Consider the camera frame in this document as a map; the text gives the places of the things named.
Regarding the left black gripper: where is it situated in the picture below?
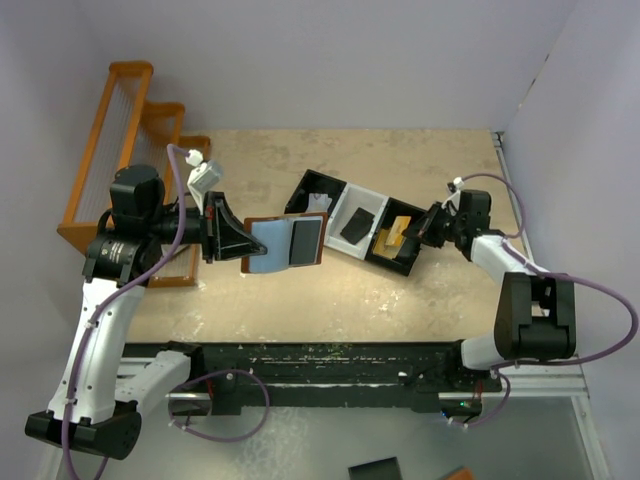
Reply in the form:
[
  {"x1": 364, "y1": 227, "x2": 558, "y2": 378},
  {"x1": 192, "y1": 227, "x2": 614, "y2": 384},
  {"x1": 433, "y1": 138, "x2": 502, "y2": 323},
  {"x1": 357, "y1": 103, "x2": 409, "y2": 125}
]
[{"x1": 145, "y1": 190, "x2": 266, "y2": 263}]

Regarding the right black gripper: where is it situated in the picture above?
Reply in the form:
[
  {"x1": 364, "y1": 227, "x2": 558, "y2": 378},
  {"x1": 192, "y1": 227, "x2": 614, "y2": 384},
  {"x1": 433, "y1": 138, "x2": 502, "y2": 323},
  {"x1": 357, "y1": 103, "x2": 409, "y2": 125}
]
[{"x1": 403, "y1": 201, "x2": 466, "y2": 249}]

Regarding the gold card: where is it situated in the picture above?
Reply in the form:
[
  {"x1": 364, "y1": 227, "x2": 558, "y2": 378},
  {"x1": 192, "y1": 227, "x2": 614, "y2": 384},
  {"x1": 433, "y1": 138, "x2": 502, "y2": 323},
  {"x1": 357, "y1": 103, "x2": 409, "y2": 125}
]
[
  {"x1": 385, "y1": 215, "x2": 411, "y2": 247},
  {"x1": 373, "y1": 229, "x2": 406, "y2": 259}
]

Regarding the brown leather card holder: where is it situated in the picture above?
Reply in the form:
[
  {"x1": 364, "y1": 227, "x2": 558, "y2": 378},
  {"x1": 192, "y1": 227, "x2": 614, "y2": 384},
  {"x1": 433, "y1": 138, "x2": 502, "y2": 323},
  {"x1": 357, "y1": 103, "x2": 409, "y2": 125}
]
[{"x1": 241, "y1": 212, "x2": 328, "y2": 274}]

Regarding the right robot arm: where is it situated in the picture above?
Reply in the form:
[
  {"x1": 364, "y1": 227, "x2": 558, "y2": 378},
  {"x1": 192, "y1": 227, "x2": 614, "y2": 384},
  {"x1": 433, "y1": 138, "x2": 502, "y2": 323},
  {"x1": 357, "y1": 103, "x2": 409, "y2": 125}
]
[{"x1": 402, "y1": 190, "x2": 576, "y2": 391}]

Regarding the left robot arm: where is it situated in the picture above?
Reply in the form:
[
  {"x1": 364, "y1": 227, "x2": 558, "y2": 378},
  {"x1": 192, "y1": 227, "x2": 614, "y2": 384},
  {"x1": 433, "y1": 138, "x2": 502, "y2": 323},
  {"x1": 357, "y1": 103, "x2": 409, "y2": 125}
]
[{"x1": 25, "y1": 161, "x2": 267, "y2": 460}]

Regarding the gold card in tray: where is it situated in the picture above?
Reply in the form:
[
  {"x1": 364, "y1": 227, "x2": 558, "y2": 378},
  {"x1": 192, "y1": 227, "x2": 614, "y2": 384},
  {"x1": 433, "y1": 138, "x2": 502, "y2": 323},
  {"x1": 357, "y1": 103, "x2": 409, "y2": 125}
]
[{"x1": 373, "y1": 229, "x2": 406, "y2": 259}]

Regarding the black card in tray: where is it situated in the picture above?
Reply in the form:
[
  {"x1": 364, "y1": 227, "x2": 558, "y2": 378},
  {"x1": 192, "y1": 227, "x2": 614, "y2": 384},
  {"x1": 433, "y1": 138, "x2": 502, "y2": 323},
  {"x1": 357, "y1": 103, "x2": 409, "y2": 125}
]
[{"x1": 340, "y1": 207, "x2": 375, "y2": 245}]

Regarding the black card in holder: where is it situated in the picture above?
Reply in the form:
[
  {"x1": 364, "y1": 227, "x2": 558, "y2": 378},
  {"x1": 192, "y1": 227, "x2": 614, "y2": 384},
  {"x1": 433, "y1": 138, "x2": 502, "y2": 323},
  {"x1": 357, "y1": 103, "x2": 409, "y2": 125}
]
[{"x1": 289, "y1": 218, "x2": 322, "y2": 266}]

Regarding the black and white organizer tray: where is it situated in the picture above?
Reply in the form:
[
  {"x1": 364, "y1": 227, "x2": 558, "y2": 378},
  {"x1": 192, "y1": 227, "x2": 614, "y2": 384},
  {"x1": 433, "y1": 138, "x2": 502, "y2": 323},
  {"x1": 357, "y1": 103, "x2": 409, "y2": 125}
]
[{"x1": 284, "y1": 170, "x2": 426, "y2": 276}]

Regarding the silver item in tray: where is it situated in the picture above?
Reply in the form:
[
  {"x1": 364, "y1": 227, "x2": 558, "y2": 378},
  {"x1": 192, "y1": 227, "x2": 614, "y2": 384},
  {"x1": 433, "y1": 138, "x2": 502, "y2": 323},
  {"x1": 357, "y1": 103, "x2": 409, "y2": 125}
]
[{"x1": 306, "y1": 193, "x2": 332, "y2": 213}]

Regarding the orange wooden tiered rack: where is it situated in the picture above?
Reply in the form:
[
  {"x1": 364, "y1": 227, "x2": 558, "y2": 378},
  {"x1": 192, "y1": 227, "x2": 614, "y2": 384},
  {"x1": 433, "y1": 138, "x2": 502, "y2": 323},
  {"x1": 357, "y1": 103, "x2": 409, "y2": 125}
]
[{"x1": 56, "y1": 60, "x2": 212, "y2": 289}]

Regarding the black box at bottom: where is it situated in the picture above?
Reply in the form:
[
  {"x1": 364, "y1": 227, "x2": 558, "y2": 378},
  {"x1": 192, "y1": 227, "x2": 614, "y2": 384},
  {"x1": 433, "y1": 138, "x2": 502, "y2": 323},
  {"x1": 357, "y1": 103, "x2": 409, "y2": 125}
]
[{"x1": 348, "y1": 457, "x2": 402, "y2": 480}]

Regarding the orange object at bottom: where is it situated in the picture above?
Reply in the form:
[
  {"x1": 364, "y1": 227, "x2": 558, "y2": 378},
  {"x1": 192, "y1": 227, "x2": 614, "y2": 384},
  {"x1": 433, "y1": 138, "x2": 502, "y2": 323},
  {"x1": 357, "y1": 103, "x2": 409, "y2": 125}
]
[{"x1": 439, "y1": 467, "x2": 475, "y2": 480}]

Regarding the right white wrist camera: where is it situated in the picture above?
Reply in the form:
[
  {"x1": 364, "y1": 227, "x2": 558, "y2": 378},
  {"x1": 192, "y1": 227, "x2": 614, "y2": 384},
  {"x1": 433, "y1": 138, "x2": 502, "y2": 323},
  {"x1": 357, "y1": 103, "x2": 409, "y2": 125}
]
[{"x1": 442, "y1": 177, "x2": 464, "y2": 215}]

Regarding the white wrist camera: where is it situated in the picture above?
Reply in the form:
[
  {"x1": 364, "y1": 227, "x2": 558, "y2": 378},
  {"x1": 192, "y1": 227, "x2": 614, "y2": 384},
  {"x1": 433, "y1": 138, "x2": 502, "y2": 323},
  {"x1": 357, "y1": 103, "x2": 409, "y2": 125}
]
[
  {"x1": 185, "y1": 149, "x2": 223, "y2": 215},
  {"x1": 442, "y1": 177, "x2": 464, "y2": 215}
]

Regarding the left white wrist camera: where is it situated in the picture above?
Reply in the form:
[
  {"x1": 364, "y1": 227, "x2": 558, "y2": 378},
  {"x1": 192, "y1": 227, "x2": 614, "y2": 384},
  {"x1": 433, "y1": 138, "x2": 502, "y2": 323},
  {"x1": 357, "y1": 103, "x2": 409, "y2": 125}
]
[{"x1": 185, "y1": 149, "x2": 223, "y2": 215}]

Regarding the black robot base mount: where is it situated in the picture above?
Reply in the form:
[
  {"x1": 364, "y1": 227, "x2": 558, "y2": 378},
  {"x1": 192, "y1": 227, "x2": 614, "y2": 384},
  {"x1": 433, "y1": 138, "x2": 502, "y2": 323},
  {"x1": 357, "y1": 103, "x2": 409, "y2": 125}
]
[{"x1": 119, "y1": 342, "x2": 501, "y2": 416}]

